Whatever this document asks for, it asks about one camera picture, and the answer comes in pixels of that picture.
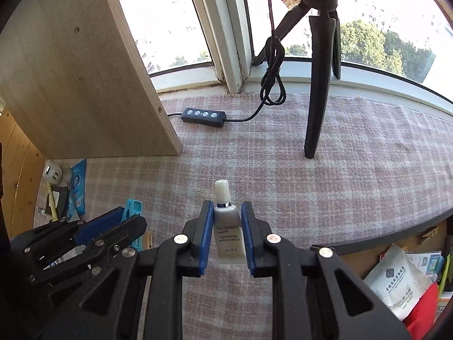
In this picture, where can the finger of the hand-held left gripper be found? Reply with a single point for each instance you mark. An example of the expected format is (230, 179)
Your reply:
(101, 221)
(116, 232)

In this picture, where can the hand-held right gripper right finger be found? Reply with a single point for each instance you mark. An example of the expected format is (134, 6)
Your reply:
(247, 241)

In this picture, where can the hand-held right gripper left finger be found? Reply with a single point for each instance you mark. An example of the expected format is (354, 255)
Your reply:
(202, 241)

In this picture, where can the white cream tube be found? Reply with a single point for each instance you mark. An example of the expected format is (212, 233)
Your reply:
(228, 233)

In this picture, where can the light blue clothes peg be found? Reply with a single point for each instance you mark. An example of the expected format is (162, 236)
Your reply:
(133, 206)

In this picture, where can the black storage box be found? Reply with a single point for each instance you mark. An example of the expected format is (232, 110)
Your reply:
(371, 242)

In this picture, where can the wooden clothespin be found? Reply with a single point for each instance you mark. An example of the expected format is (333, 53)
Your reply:
(148, 239)
(429, 233)

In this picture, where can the blue tissue pack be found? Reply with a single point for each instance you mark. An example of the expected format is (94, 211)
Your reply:
(78, 184)

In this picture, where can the black card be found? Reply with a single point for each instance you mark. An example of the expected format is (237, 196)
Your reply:
(60, 198)

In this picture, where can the white usb charger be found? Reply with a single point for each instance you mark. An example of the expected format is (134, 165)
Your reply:
(53, 173)

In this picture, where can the pink plaid tablecloth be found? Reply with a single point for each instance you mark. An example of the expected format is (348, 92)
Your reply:
(318, 191)

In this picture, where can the pine wood panel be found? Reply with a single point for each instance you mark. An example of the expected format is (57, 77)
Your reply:
(21, 156)

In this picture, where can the light wooden board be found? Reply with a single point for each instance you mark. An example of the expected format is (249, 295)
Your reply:
(70, 78)

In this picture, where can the white sachet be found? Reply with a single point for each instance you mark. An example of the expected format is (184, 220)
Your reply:
(396, 279)

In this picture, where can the black tripod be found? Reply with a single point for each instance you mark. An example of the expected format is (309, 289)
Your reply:
(316, 95)

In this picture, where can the white blue printed packet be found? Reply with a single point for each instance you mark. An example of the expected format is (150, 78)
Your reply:
(430, 260)

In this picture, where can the red fabric pouch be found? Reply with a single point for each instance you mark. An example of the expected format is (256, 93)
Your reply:
(424, 308)

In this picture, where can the green snack packet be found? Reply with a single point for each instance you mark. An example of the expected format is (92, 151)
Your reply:
(446, 272)

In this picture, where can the white window frame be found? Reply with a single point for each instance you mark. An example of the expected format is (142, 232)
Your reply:
(226, 42)

